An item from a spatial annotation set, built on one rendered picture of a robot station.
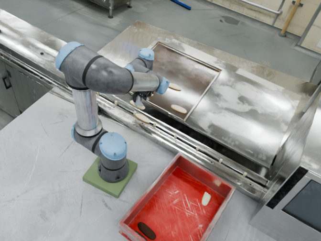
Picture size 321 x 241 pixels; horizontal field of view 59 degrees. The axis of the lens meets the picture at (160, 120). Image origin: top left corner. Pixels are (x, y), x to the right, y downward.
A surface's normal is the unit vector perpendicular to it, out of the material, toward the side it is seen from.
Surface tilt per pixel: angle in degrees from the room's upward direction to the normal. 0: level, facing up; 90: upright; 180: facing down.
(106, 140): 10
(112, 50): 0
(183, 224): 0
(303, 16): 90
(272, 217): 90
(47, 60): 0
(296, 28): 90
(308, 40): 90
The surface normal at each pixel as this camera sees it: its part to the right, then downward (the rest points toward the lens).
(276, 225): -0.51, 0.57
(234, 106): 0.04, -0.57
